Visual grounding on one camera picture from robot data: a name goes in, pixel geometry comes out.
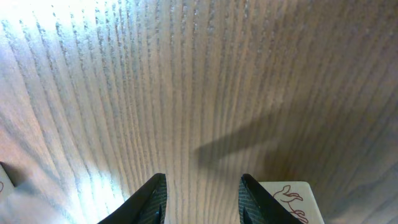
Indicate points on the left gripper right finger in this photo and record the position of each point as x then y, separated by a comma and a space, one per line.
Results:
258, 206

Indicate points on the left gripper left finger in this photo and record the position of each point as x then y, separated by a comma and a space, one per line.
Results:
146, 206

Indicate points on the red letter A block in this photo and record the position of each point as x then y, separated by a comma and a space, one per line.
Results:
297, 198

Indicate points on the red letter E block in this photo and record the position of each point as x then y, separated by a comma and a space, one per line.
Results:
6, 185

